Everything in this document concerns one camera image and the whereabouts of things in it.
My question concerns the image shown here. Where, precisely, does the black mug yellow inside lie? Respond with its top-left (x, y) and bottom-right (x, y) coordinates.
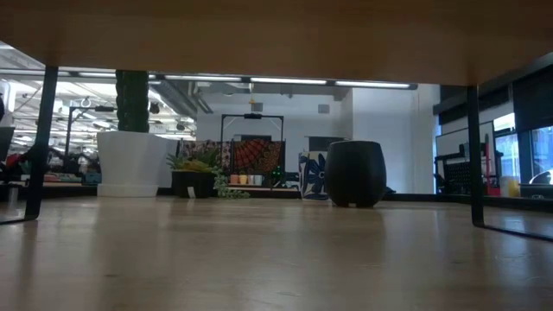
top-left (324, 140), bottom-right (388, 209)

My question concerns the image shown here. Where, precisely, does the orange mandala cloth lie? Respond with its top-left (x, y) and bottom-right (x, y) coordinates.
top-left (232, 137), bottom-right (285, 176)

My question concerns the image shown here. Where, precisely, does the white mug blue floral print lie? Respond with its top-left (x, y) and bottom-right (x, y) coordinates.
top-left (297, 150), bottom-right (332, 201)

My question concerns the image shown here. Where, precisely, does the ceiling light strip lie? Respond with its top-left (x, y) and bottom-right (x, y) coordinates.
top-left (163, 74), bottom-right (243, 83)
top-left (334, 79), bottom-right (411, 90)
top-left (249, 77), bottom-right (328, 86)

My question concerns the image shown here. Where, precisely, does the succulent plant in black pot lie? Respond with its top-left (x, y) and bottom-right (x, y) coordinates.
top-left (166, 146), bottom-right (251, 200)

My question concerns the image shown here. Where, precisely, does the purple floral cloth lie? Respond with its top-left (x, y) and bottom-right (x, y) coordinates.
top-left (179, 139), bottom-right (234, 170)

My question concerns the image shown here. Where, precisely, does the wooden shelf with black legs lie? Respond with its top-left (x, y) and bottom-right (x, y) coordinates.
top-left (0, 0), bottom-right (553, 243)

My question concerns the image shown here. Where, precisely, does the white hexagonal planter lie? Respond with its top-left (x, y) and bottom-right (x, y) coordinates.
top-left (96, 130), bottom-right (179, 199)

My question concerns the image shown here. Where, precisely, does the green column cactus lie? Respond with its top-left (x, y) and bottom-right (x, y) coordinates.
top-left (115, 69), bottom-right (150, 134)

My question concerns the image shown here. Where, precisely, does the whiteboard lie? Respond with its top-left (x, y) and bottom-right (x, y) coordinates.
top-left (435, 122), bottom-right (496, 174)

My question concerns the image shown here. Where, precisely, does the black pegboard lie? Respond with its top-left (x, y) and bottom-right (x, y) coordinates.
top-left (443, 162), bottom-right (474, 194)

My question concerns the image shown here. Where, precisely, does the red pole stand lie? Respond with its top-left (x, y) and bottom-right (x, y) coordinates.
top-left (483, 133), bottom-right (502, 196)

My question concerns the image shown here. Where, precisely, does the white and yellow bottle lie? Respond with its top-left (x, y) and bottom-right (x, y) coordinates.
top-left (499, 175), bottom-right (522, 198)

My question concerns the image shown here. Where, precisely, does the black gantry frame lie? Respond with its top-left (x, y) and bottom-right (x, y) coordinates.
top-left (219, 112), bottom-right (286, 191)
top-left (64, 105), bottom-right (118, 174)

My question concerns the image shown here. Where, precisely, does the black wall screen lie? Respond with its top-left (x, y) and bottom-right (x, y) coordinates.
top-left (308, 136), bottom-right (346, 152)

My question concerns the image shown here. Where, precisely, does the black aluminium frame rail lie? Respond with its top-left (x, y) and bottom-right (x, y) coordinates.
top-left (0, 181), bottom-right (553, 213)

